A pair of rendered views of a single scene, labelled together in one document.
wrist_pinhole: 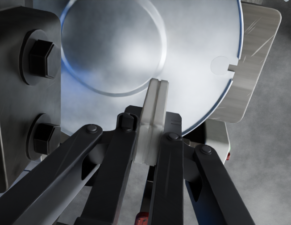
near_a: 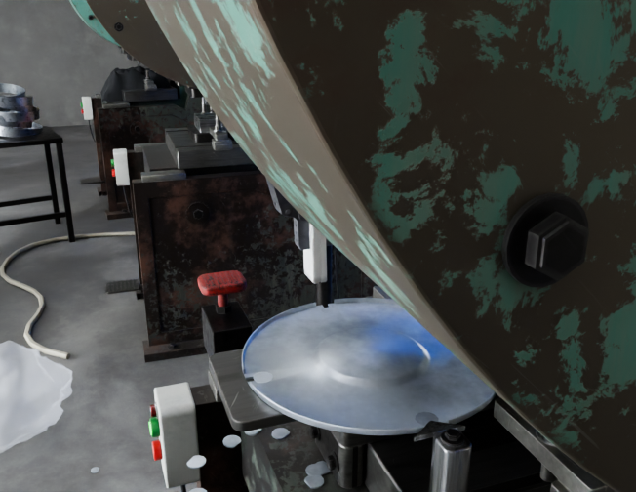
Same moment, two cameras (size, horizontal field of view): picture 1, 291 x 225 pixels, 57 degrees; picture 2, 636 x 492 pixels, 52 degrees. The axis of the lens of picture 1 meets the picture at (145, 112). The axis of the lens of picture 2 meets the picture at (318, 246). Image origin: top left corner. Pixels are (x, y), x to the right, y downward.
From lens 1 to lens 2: 0.54 m
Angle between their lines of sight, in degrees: 41
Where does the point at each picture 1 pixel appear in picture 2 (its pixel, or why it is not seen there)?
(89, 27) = (398, 354)
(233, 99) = (229, 365)
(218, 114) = (234, 353)
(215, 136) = (181, 425)
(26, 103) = not seen: hidden behind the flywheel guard
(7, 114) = not seen: hidden behind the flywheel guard
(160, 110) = (315, 236)
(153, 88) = (323, 265)
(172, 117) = (304, 242)
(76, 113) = (366, 313)
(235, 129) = not seen: outside the picture
